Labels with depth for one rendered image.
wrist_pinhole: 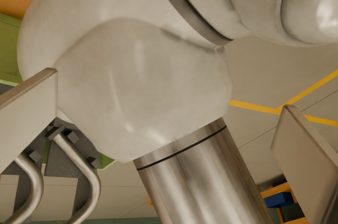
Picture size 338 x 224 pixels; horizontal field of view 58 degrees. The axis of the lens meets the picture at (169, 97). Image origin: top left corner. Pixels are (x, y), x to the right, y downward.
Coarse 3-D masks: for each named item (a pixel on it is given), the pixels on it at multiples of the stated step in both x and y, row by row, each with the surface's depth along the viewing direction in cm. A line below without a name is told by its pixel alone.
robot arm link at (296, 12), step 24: (192, 0) 22; (216, 0) 21; (240, 0) 19; (264, 0) 17; (288, 0) 17; (312, 0) 16; (336, 0) 17; (216, 24) 23; (240, 24) 23; (264, 24) 19; (288, 24) 18; (312, 24) 18; (336, 24) 18
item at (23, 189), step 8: (0, 88) 75; (8, 88) 76; (40, 136) 83; (32, 144) 82; (40, 144) 83; (40, 152) 83; (40, 160) 82; (8, 168) 78; (16, 168) 79; (40, 168) 82; (24, 176) 80; (24, 184) 79; (16, 192) 79; (24, 192) 79; (16, 200) 78; (24, 200) 79; (16, 208) 77
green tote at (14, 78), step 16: (0, 16) 65; (0, 32) 63; (16, 32) 65; (0, 48) 61; (16, 48) 63; (0, 64) 59; (16, 64) 61; (0, 80) 58; (16, 80) 59; (48, 144) 99; (112, 160) 102
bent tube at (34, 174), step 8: (24, 152) 77; (16, 160) 75; (24, 160) 76; (32, 160) 78; (24, 168) 76; (32, 168) 76; (32, 176) 76; (40, 176) 77; (32, 184) 76; (40, 184) 77; (32, 192) 76; (40, 192) 77; (32, 200) 75; (40, 200) 77; (24, 208) 74; (32, 208) 75; (16, 216) 73; (24, 216) 74
